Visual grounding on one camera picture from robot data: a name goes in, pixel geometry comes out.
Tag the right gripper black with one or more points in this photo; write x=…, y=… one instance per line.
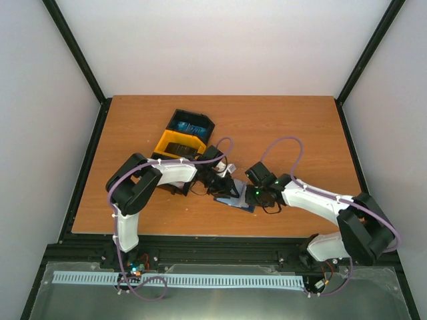
x=251, y=200

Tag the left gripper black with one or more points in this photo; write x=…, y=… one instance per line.
x=225, y=190

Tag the blue leather card holder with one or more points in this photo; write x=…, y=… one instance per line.
x=240, y=201

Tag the yellow bin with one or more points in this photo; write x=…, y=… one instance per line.
x=176, y=137

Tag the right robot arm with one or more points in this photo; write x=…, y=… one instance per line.
x=364, y=232

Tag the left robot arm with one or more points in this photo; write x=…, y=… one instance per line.
x=131, y=187

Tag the blue cards stack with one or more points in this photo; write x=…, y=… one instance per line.
x=191, y=129

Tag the dark cards stack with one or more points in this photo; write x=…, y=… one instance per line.
x=178, y=150

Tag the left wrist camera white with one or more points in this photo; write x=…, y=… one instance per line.
x=224, y=169

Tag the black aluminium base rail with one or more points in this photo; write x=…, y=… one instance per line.
x=282, y=254

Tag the light blue cable duct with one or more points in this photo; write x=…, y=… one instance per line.
x=187, y=281

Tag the black frame post left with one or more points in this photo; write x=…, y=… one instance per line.
x=73, y=46

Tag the black frame post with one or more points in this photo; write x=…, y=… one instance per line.
x=375, y=40
x=73, y=46

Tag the black frame post right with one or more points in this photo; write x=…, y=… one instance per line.
x=375, y=40

